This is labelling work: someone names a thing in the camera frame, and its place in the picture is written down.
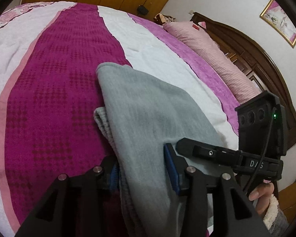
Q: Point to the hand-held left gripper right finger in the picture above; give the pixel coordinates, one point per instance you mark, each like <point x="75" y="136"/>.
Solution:
<point x="172" y="170"/>

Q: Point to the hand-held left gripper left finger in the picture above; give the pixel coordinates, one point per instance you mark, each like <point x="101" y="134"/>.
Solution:
<point x="114" y="179"/>

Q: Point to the floral striped bedspread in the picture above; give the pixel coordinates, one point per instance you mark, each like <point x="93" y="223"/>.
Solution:
<point x="64" y="79"/>

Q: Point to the grey pants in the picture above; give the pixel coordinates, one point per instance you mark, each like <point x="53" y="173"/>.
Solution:
<point x="148" y="113"/>

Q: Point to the person's right hand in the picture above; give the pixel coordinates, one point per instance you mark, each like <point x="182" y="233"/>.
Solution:
<point x="262" y="197"/>

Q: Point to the pink pillow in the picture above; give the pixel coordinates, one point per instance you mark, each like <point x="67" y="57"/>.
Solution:
<point x="212" y="54"/>

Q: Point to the gold framed picture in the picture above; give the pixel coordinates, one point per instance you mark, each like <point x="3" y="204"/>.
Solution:
<point x="280" y="22"/>

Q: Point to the small black bag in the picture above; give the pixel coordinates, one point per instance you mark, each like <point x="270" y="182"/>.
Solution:
<point x="143" y="9"/>

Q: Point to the beige patterned bag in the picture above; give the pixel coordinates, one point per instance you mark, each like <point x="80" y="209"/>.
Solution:
<point x="164" y="18"/>

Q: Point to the pink cushion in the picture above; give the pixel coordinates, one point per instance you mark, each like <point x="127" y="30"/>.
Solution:
<point x="203" y="25"/>

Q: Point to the dark wooden headboard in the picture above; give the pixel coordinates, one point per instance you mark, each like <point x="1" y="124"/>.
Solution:
<point x="261" y="61"/>

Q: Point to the person's right forearm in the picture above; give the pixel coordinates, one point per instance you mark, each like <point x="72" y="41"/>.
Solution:
<point x="276" y="217"/>

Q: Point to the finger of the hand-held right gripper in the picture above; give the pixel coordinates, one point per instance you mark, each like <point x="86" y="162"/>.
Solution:
<point x="207" y="153"/>

